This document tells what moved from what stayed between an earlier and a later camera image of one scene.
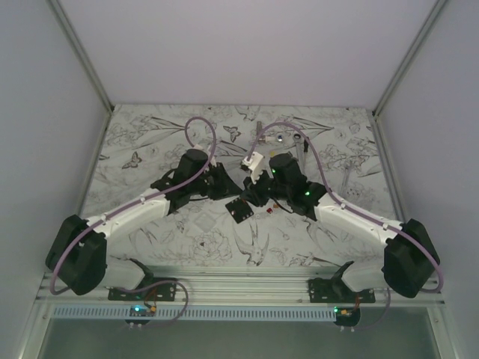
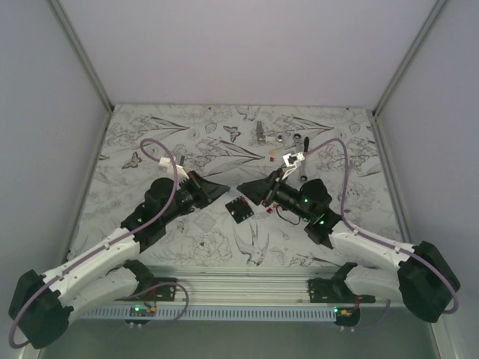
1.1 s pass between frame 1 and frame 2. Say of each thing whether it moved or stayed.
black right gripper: stayed
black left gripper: moved
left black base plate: stayed
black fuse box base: stayed
